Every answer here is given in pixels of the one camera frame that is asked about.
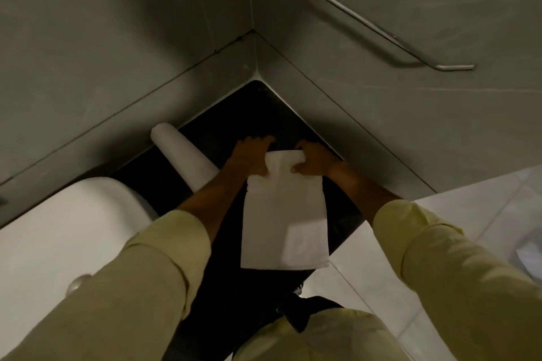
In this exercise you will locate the white ceramic sink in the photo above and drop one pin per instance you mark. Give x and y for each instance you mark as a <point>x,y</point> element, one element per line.
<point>63,238</point>

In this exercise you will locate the black trousers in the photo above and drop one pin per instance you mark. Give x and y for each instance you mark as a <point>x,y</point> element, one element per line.
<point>305,310</point>

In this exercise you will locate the person's left forearm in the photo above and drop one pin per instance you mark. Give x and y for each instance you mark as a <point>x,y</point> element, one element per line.
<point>207,204</point>

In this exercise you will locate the person's right hand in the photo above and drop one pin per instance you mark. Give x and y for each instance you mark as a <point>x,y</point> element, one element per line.
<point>322,159</point>

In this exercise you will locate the white towel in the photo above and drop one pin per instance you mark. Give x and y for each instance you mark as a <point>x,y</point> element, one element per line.
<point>186,153</point>
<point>283,221</point>

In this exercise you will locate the person's right forearm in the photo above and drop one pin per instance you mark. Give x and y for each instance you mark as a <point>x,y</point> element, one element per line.
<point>364,191</point>

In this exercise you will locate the pale yellow shirt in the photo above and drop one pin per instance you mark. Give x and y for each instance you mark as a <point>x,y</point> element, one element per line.
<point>330,339</point>

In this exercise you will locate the metal sink drain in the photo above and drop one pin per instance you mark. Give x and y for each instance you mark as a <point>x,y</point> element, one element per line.
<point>78,284</point>

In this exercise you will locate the chrome towel rail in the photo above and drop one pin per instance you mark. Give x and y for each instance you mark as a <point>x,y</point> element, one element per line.
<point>381,35</point>

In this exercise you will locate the person's left hand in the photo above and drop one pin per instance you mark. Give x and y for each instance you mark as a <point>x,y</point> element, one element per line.
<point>247,159</point>

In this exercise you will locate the white toilet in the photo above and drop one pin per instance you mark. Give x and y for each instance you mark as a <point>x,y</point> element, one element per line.
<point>531,259</point>

